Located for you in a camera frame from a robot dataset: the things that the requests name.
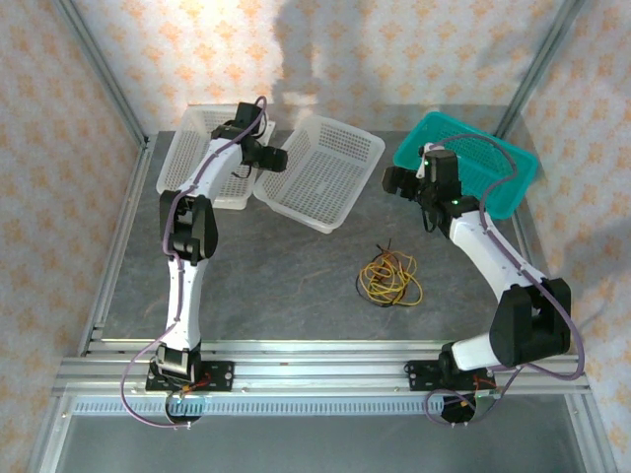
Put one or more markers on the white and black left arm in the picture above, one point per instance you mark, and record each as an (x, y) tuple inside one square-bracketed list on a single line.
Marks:
[(185, 300)]

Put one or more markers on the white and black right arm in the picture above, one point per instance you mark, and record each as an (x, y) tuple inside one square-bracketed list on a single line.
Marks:
[(498, 261)]

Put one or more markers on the teal perforated plastic basket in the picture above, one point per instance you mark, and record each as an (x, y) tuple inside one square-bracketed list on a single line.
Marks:
[(493, 157)]

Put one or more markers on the white perforated plastic basket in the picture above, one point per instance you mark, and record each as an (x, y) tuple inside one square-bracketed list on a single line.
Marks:
[(185, 148), (320, 177)]

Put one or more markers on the aluminium frame post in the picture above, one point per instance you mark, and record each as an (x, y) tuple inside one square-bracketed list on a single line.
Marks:
[(99, 64), (538, 64)]

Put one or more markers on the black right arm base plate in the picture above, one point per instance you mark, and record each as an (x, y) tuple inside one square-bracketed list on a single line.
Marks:
[(419, 374)]

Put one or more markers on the aluminium front frame rail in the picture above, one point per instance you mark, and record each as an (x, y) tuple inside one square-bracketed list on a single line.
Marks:
[(320, 369)]

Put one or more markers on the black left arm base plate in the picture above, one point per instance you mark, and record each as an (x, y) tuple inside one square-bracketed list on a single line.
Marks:
[(222, 377)]

